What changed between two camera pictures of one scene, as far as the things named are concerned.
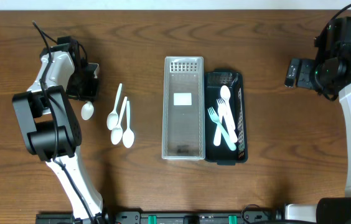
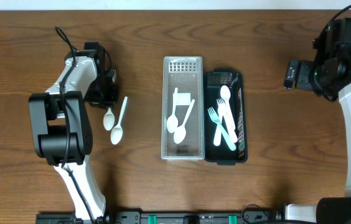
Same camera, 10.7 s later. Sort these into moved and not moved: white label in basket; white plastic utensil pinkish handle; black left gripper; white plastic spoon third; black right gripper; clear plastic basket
Moved: black left gripper
Not moved: white label in basket; white plastic spoon third; black right gripper; white plastic utensil pinkish handle; clear plastic basket
